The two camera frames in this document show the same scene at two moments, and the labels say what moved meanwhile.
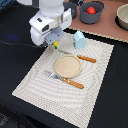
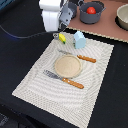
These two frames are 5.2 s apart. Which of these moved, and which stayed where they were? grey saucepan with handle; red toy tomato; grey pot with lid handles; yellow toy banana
Moved: yellow toy banana
Stayed: grey pot with lid handles; grey saucepan with handle; red toy tomato
